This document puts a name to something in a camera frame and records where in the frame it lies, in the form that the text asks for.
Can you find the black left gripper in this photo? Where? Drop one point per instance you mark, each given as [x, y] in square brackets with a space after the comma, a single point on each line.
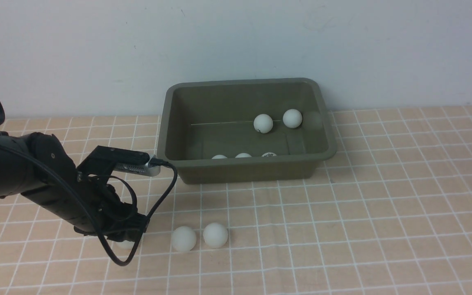
[118, 221]

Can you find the white ping-pong ball side logo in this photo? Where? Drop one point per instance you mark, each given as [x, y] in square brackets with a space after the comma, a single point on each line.
[219, 156]

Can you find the white ping-pong ball with speck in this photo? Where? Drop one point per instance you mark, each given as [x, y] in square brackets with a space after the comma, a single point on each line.
[243, 155]

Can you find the white ping-pong ball top logo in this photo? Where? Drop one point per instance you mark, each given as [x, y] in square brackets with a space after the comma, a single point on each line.
[269, 154]

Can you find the plain white ping-pong ball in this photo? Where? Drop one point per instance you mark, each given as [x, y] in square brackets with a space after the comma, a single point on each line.
[292, 118]

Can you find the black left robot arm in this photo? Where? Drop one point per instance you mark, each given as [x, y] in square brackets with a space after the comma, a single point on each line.
[37, 167]

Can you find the olive green plastic bin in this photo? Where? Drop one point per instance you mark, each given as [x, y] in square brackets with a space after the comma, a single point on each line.
[203, 119]

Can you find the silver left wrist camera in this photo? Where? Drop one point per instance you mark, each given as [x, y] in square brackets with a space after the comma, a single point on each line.
[104, 160]

